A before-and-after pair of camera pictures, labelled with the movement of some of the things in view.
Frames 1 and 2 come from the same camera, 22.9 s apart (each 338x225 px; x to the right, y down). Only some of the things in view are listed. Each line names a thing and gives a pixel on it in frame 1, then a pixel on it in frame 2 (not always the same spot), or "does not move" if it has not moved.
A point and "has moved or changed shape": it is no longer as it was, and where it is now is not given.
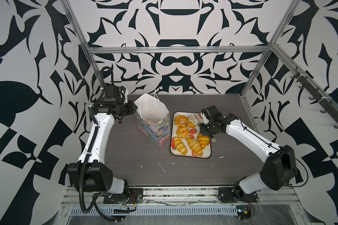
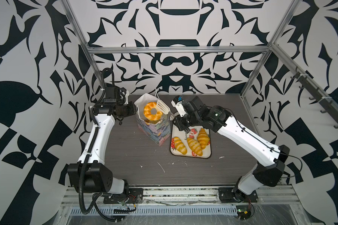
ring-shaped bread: x=180 y=121 has moved or changed shape
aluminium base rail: x=179 y=196 does not move
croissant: x=203 y=140 does not move
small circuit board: x=243 y=212 does not move
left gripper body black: x=126 y=110 does not move
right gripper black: x=202 y=129 → x=178 y=122
